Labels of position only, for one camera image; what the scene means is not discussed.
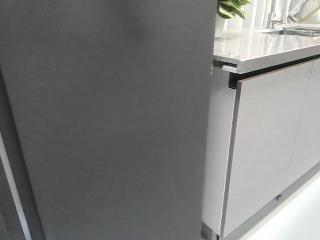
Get grey fridge door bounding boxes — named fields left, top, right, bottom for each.
left=0, top=0, right=217, bottom=240

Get grey cabinet door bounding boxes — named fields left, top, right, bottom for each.
left=222, top=61, right=313, bottom=237
left=285, top=59, right=320, bottom=188

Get grey stone countertop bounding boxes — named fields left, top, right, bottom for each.
left=212, top=27, right=320, bottom=74

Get grey right cabinet door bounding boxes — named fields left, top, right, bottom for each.
left=285, top=59, right=320, bottom=188

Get white cabinet side panel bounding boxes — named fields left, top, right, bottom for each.
left=202, top=66, right=235, bottom=234

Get green potted plant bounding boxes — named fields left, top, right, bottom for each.
left=214, top=0, right=251, bottom=39

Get grey left cabinet door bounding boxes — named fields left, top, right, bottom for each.
left=222, top=61, right=313, bottom=237

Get metal sink drainer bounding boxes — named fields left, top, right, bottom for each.
left=281, top=25, right=320, bottom=37

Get chrome kitchen faucet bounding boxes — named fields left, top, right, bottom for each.
left=265, top=0, right=287, bottom=29

